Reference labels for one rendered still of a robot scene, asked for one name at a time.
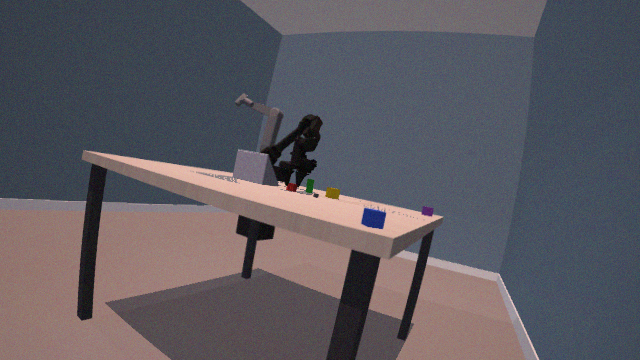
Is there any yellow block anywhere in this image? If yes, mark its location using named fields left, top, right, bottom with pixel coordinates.
left=325, top=187, right=340, bottom=199

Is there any blue block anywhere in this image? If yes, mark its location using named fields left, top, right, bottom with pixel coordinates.
left=361, top=208, right=387, bottom=229

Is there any small purple block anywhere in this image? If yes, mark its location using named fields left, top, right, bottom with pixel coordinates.
left=421, top=206, right=434, bottom=216

